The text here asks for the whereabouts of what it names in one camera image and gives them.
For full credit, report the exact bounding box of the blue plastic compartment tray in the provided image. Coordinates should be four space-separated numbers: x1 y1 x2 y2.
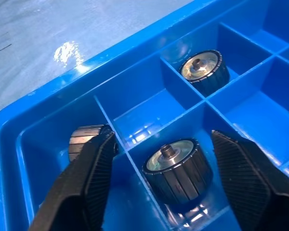
0 0 289 231

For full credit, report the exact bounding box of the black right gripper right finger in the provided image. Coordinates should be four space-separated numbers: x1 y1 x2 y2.
211 129 289 231

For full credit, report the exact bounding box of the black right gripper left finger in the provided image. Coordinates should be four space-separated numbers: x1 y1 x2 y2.
28 124 118 231

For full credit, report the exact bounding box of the ribbed metal roller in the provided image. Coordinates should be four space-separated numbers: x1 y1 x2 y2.
179 50 231 97
68 124 106 162
142 138 213 205

